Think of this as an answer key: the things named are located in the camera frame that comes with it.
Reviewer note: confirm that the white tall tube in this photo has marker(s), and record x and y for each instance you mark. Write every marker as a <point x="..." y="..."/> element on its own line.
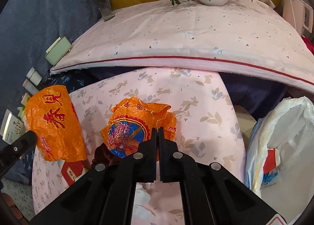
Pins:
<point x="30" y="87"/>

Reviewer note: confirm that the dark red scrunchie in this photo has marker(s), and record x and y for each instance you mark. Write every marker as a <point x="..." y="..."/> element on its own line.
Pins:
<point x="105" y="155"/>

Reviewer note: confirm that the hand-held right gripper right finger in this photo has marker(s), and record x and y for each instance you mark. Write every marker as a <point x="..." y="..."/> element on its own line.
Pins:
<point x="169" y="158"/>

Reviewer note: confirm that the white round jar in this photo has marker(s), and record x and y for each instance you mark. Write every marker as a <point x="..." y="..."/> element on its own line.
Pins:
<point x="34" y="76"/>

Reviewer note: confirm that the floral printed small box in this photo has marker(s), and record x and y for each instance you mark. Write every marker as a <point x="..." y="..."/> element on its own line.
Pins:
<point x="25" y="99"/>

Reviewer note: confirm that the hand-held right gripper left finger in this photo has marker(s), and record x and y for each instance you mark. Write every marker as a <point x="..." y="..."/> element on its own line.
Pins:
<point x="147" y="158"/>

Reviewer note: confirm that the white appliance with panel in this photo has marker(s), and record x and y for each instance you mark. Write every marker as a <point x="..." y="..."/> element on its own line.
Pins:
<point x="296" y="9"/>

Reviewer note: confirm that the orange plastic bag red print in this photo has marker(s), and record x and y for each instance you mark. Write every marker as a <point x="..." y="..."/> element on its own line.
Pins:
<point x="56" y="122"/>

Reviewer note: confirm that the trash bin with white bag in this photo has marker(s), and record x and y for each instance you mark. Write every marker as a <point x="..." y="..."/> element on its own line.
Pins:
<point x="289" y="126"/>

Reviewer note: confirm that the white and gold card box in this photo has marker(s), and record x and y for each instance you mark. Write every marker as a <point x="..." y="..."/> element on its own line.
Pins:
<point x="12" y="126"/>

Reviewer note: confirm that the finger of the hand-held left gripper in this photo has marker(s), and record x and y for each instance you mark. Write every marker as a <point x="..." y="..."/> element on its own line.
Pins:
<point x="17" y="147"/>

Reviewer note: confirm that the red and white paper box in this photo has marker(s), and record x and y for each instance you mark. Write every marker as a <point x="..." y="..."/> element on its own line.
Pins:
<point x="271" y="160"/>
<point x="73" y="172"/>

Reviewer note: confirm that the red cloth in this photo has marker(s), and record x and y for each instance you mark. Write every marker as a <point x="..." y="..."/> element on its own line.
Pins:
<point x="309" y="44"/>

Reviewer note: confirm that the pale pink pillow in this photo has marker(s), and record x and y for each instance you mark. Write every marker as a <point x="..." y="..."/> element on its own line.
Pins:
<point x="186" y="33"/>

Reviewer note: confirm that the orange wrapper blue flower print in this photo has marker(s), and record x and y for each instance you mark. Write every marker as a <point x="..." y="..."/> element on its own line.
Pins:
<point x="127" y="131"/>

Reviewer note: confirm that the pink rabbit print tablecloth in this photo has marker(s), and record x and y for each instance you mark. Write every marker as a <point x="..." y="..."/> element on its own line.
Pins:
<point x="196" y="107"/>

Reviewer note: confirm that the pale green tissue box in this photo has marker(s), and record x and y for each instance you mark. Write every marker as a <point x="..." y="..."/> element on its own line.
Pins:
<point x="57" y="50"/>

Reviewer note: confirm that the green leaf tissue pack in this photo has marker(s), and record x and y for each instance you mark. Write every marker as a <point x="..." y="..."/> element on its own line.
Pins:
<point x="22" y="113"/>

